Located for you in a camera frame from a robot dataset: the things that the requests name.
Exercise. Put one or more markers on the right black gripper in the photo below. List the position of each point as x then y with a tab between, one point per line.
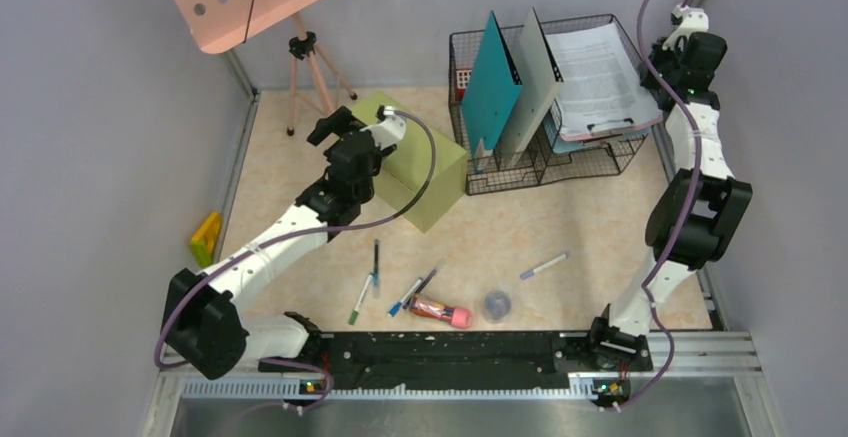
659	54

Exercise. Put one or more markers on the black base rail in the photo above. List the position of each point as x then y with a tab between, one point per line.
460	361

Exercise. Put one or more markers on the green capped marker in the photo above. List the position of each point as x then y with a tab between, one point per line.
355	312

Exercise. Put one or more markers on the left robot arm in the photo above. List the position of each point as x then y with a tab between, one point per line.
202	313

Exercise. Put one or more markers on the light blue clipboard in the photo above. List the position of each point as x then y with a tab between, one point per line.
559	146

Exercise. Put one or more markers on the white blue marker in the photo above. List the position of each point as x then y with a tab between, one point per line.
543	266

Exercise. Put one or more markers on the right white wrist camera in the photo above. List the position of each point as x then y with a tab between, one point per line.
686	21

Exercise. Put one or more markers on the teal folder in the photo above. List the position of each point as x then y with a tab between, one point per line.
492	91

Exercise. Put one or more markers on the green rectangular box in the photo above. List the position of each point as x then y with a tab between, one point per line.
419	158

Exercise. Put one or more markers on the blue capped marker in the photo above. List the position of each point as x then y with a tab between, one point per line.
395	309

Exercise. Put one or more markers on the pink capped pencil tube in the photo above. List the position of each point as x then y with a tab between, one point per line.
456	316

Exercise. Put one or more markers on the red calculator cube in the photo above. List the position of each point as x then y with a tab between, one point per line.
462	79

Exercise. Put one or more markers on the black pen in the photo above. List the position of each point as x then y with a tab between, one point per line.
375	270

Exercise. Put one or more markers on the printed paper clipboard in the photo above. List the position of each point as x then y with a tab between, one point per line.
601	95

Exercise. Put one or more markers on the grey white folder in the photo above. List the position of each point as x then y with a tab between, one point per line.
542	82

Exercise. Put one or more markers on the black wire desk organizer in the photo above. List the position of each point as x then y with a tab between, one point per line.
538	165

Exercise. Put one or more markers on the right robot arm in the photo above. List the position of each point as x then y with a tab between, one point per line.
698	214

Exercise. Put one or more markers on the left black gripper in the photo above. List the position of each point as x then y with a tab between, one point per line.
337	122

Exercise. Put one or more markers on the yellow green block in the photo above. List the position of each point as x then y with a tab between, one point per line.
203	242

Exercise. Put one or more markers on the clear round container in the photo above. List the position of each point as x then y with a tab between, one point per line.
496	306

